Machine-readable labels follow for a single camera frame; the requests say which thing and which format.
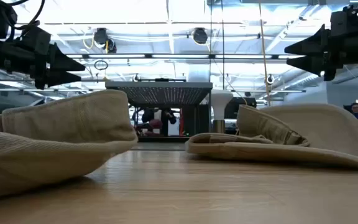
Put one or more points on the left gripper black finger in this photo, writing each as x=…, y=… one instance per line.
x=59, y=63
x=61, y=78

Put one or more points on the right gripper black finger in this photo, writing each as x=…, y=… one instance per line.
x=314, y=43
x=311, y=64

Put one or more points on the beige fabric cap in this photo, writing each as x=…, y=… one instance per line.
x=306, y=130
x=57, y=140

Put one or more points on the small round ceiling reel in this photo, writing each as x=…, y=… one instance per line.
x=270, y=79

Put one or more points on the person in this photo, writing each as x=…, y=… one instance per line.
x=167, y=119
x=355, y=109

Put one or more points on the black box machine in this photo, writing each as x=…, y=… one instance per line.
x=241, y=107

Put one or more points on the white lamp brass base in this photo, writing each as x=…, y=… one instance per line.
x=222, y=102

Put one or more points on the grey perforated metal stand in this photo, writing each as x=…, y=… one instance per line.
x=163, y=91

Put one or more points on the pink red cloth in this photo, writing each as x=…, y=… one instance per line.
x=155, y=124

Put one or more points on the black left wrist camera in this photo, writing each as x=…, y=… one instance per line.
x=36, y=40

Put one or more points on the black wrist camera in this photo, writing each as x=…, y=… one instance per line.
x=36, y=40
x=348, y=20

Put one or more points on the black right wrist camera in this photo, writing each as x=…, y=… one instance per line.
x=348, y=20

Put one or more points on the black aluminium table frame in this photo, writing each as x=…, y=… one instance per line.
x=160, y=139

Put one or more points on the red post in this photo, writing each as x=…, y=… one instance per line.
x=181, y=123

